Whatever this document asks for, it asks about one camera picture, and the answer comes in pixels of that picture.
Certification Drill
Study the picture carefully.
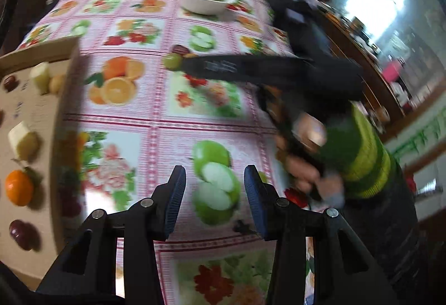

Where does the person's dark clothed body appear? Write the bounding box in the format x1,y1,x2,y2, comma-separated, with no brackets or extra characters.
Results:
345,165,429,292

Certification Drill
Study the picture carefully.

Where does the pale apple piece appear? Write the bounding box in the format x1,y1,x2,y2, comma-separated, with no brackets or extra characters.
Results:
8,122,40,161
30,62,51,95

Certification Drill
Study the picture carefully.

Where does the fruit printed pink tablecloth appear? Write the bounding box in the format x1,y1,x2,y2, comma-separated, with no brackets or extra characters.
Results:
17,0,314,305

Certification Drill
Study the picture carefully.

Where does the shallow cardboard box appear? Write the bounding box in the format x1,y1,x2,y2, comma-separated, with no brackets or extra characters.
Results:
0,36,82,292

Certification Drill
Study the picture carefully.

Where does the red cherry tomato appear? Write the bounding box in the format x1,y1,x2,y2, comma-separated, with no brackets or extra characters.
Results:
284,188,309,208

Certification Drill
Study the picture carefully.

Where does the dark plum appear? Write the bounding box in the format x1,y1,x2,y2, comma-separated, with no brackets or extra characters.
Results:
9,219,37,250

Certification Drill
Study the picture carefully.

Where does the yellow brown longan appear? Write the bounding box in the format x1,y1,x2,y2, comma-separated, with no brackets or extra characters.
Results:
49,74,67,94

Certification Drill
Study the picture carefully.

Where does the green grape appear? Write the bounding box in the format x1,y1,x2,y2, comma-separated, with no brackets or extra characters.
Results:
163,53,183,70

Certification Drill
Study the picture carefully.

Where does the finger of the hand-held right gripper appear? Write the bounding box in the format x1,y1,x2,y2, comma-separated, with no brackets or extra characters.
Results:
181,54,314,83

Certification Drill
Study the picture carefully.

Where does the mandarin orange with green leaf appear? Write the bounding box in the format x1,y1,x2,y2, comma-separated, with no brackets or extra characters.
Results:
5,167,37,207

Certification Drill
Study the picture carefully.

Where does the pink object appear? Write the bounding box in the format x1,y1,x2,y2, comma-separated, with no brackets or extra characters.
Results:
381,59,405,82

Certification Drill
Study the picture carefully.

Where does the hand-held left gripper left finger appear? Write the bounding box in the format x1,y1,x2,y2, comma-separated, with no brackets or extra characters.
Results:
37,165,187,305

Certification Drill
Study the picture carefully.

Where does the wooden sideboard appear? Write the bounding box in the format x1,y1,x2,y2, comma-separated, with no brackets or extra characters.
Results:
324,8,419,141

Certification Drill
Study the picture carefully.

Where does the person's right forearm green sleeve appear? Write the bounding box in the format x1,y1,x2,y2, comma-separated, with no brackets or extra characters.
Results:
321,101,401,201

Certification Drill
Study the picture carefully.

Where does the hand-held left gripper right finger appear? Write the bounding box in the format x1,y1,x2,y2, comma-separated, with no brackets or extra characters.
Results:
244,165,399,305

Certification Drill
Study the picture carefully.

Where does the person's right hand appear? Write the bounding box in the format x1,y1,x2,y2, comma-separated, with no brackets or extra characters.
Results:
273,113,345,206

